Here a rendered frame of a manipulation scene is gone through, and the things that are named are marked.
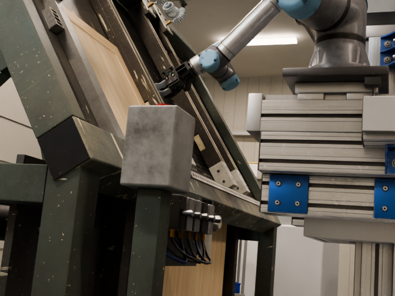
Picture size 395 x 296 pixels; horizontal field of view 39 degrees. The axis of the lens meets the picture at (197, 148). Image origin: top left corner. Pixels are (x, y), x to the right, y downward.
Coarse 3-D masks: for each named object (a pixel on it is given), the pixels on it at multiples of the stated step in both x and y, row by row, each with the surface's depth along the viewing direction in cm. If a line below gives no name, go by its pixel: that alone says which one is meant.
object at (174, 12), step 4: (180, 0) 302; (184, 0) 305; (164, 4) 292; (168, 4) 290; (172, 4) 291; (184, 4) 307; (164, 8) 292; (168, 8) 290; (172, 8) 291; (176, 8) 297; (168, 12) 299; (172, 12) 293; (176, 12) 296; (168, 16) 298; (172, 16) 296; (176, 16) 299
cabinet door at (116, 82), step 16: (80, 32) 183; (96, 32) 200; (96, 48) 190; (112, 48) 208; (96, 64) 180; (112, 64) 197; (112, 80) 186; (128, 80) 204; (112, 96) 176; (128, 96) 193
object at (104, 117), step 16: (48, 0) 169; (64, 16) 168; (64, 32) 165; (64, 48) 164; (80, 48) 165; (80, 64) 161; (80, 80) 160; (96, 80) 162; (96, 96) 157; (96, 112) 156; (112, 112) 159; (112, 128) 153
